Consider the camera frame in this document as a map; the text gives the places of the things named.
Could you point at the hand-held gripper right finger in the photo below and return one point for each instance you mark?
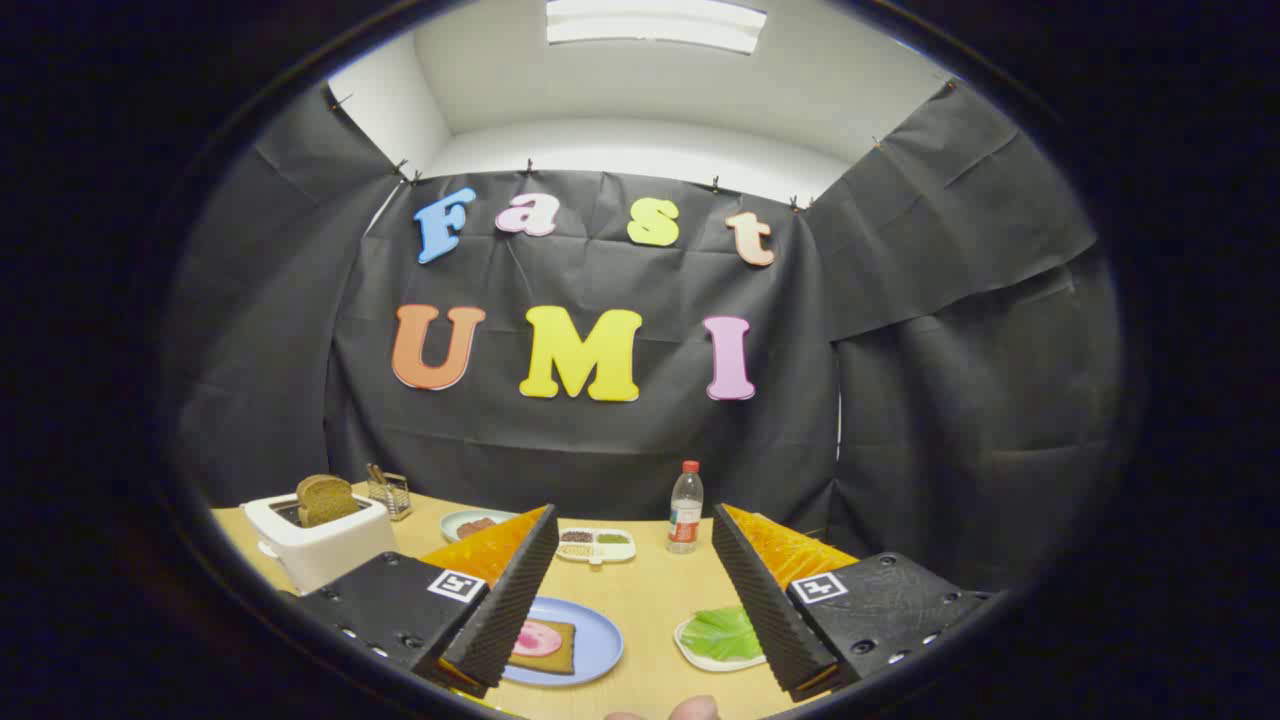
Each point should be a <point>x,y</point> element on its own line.
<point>755,600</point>

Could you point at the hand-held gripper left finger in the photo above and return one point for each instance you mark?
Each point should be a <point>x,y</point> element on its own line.
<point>520,590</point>

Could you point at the green lettuce leaf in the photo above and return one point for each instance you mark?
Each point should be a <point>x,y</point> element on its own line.
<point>720,634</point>

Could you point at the brown bread slice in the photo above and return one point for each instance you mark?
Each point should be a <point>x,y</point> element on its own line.
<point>325,500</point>

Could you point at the pink ham slice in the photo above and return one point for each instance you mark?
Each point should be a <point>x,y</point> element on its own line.
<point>538,638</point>

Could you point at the brown meat patty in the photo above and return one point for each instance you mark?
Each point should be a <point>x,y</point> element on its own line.
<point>476,526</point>

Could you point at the toasted bread slice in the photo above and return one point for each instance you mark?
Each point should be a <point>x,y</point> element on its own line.
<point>565,655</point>

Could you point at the white rectangular dish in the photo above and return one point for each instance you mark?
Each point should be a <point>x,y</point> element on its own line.
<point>700,662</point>

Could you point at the white divided seasoning dish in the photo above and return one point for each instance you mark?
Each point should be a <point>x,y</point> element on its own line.
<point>596,545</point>

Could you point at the round blue plate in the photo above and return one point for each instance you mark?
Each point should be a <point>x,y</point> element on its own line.
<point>598,640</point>

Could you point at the small pale green plate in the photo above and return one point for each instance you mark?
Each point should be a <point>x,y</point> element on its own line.
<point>455,519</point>

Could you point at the clear red-capped water bottle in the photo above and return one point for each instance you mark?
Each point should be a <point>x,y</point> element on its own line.
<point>685,512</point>

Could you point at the black backdrop cloth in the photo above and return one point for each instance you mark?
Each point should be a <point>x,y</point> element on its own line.
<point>600,440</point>

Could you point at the white toaster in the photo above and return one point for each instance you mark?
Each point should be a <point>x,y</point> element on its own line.
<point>325,555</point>

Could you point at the ceiling light panel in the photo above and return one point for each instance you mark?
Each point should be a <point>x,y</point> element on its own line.
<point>655,22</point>

